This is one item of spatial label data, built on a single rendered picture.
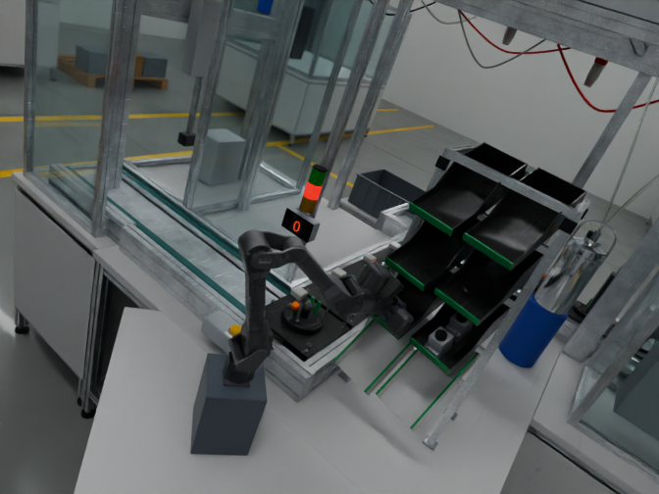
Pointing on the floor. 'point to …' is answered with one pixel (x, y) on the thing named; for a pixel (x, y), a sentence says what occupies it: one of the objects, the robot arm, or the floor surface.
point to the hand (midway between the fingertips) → (392, 304)
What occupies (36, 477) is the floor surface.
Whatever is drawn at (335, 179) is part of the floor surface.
